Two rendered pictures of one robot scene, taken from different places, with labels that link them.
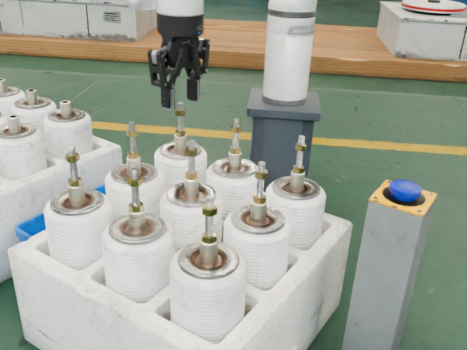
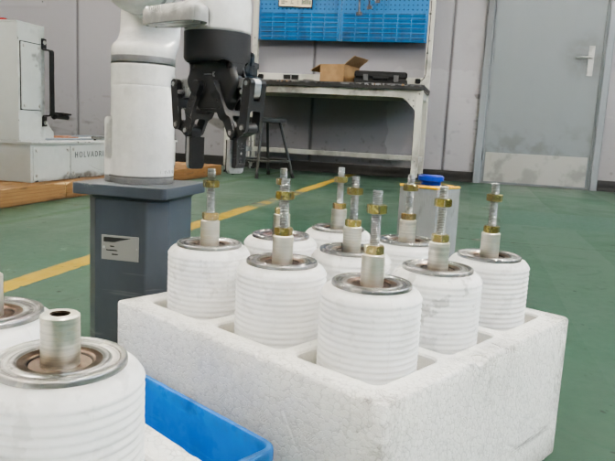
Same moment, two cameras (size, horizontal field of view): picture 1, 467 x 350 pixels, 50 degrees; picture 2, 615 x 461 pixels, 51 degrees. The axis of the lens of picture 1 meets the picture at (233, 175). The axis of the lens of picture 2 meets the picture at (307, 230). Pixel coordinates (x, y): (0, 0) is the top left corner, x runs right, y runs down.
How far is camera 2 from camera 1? 1.04 m
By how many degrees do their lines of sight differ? 78
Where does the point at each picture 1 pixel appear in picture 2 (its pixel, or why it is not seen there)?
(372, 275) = not seen: hidden behind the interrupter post
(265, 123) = (170, 208)
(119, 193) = (319, 282)
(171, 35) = (245, 59)
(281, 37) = (164, 91)
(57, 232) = (416, 321)
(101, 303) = (499, 352)
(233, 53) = not seen: outside the picture
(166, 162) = (238, 255)
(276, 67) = (162, 131)
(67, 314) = (458, 428)
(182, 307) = (522, 300)
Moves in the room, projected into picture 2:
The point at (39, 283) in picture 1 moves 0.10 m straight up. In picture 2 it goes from (429, 417) to (438, 306)
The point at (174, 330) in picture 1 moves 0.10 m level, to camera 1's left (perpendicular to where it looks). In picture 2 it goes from (529, 326) to (545, 355)
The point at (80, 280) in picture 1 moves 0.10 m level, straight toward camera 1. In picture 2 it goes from (460, 359) to (555, 357)
